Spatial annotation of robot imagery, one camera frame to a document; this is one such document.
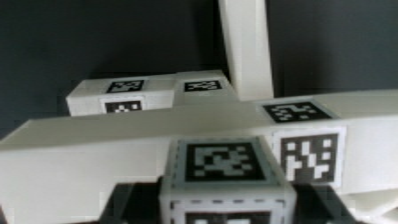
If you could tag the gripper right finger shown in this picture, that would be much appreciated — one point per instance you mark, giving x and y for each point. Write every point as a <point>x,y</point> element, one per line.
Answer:
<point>320,208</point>

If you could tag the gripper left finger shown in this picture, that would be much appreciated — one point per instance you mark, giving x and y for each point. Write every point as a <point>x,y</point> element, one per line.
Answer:
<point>132,206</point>

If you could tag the white chair back frame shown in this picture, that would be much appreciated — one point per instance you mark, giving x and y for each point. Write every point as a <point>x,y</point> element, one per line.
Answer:
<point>329,133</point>

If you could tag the white chair leg with tag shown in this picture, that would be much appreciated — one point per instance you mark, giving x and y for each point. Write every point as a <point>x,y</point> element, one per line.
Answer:
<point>203,88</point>

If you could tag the white U-shaped obstacle frame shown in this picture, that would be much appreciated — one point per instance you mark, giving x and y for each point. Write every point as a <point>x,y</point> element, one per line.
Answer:
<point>247,47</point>

